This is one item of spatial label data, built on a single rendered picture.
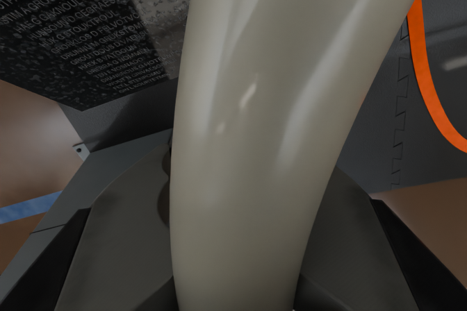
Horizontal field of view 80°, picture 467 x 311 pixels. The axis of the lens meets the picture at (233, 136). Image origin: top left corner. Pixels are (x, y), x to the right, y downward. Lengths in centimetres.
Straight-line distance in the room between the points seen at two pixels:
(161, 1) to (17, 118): 118
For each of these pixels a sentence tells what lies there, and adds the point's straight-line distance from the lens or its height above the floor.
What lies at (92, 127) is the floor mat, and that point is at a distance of 126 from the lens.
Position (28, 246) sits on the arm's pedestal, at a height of 48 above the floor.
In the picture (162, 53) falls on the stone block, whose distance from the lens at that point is 36.
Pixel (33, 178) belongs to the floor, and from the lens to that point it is 159.
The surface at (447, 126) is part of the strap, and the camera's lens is 140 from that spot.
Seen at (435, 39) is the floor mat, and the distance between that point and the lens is 120.
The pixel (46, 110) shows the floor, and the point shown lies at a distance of 132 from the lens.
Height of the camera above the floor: 98
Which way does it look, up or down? 57 degrees down
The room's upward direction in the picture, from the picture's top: 180 degrees counter-clockwise
